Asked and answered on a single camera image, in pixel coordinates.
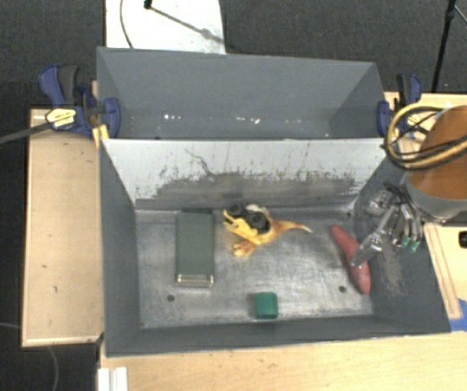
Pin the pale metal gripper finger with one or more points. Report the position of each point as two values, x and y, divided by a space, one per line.
372 254
362 247

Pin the red-brown toy sweet potato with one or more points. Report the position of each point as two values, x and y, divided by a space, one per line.
349 244

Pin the yellow and black toy animal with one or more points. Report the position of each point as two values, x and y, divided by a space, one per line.
257 228

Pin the small green block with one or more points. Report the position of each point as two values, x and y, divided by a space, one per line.
265 305

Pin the grey metal bin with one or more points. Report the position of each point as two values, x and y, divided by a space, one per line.
257 165

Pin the dark green flat block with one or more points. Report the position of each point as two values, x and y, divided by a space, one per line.
195 247

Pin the pale wood flat board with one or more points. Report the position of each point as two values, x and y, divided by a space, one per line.
62 234

